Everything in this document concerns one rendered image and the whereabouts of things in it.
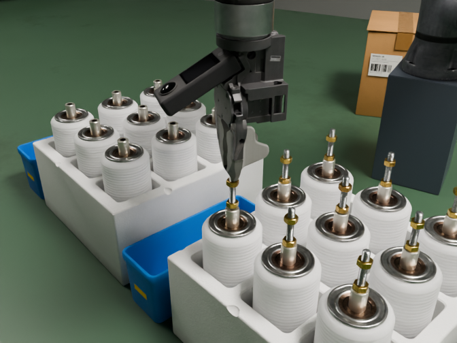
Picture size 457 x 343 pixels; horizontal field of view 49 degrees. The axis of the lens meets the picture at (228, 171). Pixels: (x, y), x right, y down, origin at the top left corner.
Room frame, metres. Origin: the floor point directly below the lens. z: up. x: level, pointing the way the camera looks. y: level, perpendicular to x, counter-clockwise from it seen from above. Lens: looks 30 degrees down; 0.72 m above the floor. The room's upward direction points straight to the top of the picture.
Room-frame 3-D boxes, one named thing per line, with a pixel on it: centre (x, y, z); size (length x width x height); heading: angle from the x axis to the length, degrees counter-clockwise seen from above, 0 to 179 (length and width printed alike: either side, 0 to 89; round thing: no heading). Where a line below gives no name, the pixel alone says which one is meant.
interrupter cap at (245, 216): (0.64, -0.01, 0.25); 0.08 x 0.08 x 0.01
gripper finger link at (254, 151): (0.63, -0.03, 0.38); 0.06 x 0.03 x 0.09; 110
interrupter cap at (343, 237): (0.63, -0.17, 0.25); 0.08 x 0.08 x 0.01
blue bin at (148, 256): (0.79, 0.06, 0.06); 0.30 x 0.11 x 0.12; 131
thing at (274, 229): (0.72, -0.09, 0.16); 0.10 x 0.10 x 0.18
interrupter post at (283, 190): (0.72, -0.09, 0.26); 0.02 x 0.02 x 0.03
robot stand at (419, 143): (1.23, -0.52, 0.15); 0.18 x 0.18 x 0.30; 60
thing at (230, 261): (0.64, -0.01, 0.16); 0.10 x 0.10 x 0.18
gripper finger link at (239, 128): (0.62, -0.01, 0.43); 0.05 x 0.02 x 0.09; 20
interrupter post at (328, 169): (0.79, -0.18, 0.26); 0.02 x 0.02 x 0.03
